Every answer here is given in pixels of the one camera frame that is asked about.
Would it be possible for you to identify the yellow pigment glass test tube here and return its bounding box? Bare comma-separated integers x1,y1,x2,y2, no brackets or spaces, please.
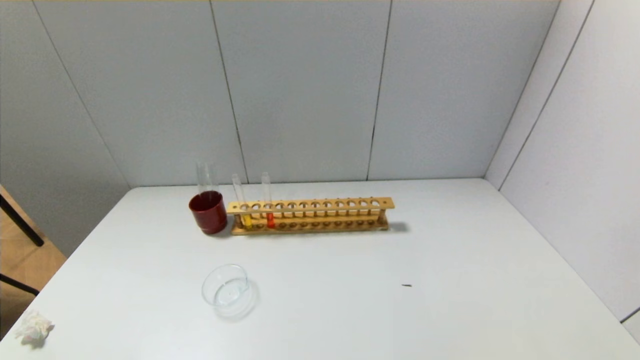
231,173,254,230

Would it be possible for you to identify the crumpled white tissue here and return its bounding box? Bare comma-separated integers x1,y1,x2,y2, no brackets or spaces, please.
13,310,55,347

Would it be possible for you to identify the empty clear glass tube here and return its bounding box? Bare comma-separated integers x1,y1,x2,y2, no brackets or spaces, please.
196,161,219,195

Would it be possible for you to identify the wooden test tube rack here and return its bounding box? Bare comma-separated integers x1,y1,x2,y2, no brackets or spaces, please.
226,196,395,236

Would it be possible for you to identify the clear glass dish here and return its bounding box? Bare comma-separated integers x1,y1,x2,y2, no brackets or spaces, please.
201,264,259,319

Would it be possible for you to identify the dark red cup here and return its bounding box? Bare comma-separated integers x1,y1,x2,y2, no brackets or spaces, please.
188,190,228,235

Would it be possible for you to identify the red pigment glass test tube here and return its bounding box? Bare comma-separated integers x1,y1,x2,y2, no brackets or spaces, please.
261,172,276,230

